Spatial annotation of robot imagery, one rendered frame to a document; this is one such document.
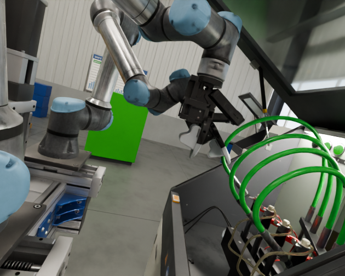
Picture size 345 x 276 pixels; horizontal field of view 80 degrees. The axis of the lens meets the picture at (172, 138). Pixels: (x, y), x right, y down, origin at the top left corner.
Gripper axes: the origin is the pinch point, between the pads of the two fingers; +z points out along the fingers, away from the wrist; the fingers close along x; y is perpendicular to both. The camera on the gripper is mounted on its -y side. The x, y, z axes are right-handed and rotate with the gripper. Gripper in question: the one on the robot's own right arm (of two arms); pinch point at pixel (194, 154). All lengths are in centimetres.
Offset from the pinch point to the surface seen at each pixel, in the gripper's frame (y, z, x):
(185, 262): -6.3, 29.9, 3.4
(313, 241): -40.6, 14.9, 2.0
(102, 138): 107, 83, -318
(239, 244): -25.1, 26.9, -6.8
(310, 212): -48, 11, -11
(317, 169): -24.1, -6.7, 12.6
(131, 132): 61, 59, -331
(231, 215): -37, 35, -43
